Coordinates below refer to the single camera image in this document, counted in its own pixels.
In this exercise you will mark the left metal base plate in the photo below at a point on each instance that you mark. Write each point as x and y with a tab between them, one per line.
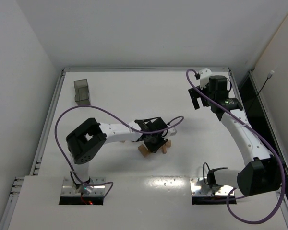
70	189

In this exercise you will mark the grey translucent plastic bin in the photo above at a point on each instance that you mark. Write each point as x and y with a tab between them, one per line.
82	95

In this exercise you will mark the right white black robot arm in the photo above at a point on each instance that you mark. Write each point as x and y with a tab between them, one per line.
261	173

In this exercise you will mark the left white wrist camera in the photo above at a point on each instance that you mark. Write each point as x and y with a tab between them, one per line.
172	132

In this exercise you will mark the black wall cable white plug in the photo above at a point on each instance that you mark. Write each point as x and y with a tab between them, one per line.
269	76

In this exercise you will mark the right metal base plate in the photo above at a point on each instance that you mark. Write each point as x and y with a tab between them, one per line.
200	189

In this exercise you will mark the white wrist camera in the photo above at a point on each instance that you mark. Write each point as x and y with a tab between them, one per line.
204	77
172	132

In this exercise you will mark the metal base plate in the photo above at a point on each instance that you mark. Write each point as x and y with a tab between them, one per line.
200	189
70	189

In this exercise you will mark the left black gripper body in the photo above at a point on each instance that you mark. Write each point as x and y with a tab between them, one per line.
156	143

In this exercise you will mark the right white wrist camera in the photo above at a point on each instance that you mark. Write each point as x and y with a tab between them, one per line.
204	77

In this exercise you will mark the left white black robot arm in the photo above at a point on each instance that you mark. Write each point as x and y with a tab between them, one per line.
88	138

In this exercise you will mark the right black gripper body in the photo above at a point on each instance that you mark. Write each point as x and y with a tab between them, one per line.
197	96

